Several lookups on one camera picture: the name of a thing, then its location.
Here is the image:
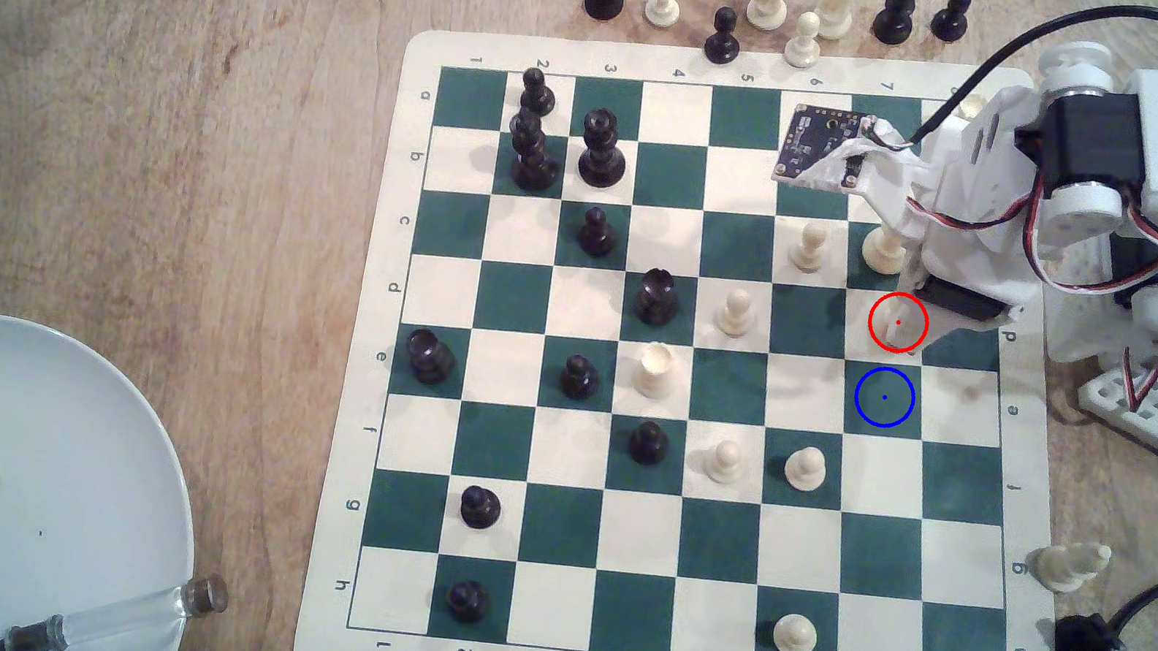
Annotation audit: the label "black chess queen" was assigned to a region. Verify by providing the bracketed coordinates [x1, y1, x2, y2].
[574, 105, 634, 192]

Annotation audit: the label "black chess rook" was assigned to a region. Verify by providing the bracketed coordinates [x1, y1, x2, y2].
[632, 265, 684, 330]
[402, 327, 460, 389]

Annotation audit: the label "black chess king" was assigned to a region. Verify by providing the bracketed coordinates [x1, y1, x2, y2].
[501, 105, 569, 197]

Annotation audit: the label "black chess pawn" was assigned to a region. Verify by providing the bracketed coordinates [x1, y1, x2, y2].
[702, 4, 746, 68]
[574, 205, 622, 261]
[446, 578, 494, 625]
[929, 0, 974, 45]
[457, 484, 505, 533]
[557, 352, 603, 404]
[626, 418, 673, 468]

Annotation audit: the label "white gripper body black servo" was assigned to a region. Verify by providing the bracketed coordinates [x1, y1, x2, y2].
[844, 66, 1075, 331]

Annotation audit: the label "black camera cable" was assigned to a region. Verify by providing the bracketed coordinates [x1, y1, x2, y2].
[904, 0, 1158, 177]

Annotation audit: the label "white chess rook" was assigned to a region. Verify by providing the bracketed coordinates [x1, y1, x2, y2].
[631, 339, 680, 403]

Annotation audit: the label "black cable clip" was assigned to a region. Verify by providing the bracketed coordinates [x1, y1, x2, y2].
[1052, 610, 1127, 651]

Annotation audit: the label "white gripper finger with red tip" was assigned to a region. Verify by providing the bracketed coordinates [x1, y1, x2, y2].
[896, 233, 936, 303]
[911, 301, 1015, 375]

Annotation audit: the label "camera circuit board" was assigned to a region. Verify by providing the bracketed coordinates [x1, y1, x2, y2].
[769, 101, 877, 194]

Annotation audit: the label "tall white chess piece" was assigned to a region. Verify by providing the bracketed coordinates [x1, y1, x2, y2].
[859, 219, 915, 279]

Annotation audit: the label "white chess knight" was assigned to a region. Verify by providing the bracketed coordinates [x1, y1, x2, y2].
[1024, 533, 1114, 600]

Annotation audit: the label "pale blue plate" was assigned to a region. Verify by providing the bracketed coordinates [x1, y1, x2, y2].
[0, 315, 223, 651]

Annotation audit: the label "green white chessboard mat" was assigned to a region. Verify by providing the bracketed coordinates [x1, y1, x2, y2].
[292, 0, 1137, 651]

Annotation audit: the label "moved white pawn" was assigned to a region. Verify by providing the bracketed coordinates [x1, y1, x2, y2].
[869, 296, 926, 355]

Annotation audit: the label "red black white servo wires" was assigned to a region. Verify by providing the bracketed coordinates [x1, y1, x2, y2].
[900, 151, 1158, 304]

